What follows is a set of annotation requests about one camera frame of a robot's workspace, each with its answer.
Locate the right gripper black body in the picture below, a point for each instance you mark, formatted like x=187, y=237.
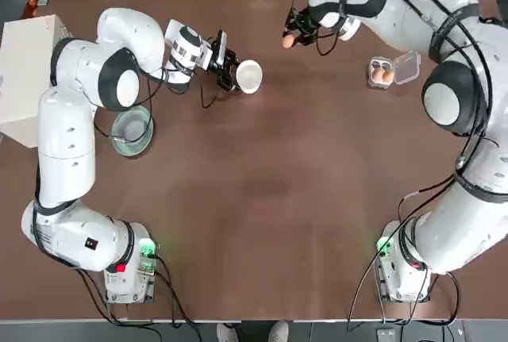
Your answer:
x=309, y=21

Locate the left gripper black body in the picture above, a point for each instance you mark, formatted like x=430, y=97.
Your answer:
x=218, y=54

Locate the brown egg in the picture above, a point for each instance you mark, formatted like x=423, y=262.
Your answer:
x=288, y=41
x=387, y=77
x=377, y=76

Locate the white bowl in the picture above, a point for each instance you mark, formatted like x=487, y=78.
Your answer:
x=250, y=76

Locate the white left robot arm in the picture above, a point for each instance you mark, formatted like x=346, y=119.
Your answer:
x=67, y=139

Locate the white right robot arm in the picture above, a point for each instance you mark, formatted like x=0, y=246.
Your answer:
x=476, y=219

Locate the grey bowl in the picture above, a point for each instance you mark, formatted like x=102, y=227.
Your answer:
x=135, y=125

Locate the clear plastic egg carton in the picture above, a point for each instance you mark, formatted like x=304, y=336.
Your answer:
x=406, y=66

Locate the pale green plate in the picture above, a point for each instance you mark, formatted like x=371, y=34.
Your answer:
x=133, y=149

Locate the white toaster oven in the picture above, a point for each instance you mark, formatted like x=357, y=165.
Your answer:
x=20, y=64

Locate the person's white shoe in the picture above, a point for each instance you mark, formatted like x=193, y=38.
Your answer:
x=278, y=331
x=227, y=332

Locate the grey foot pedal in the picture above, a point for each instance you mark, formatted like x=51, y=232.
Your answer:
x=386, y=335

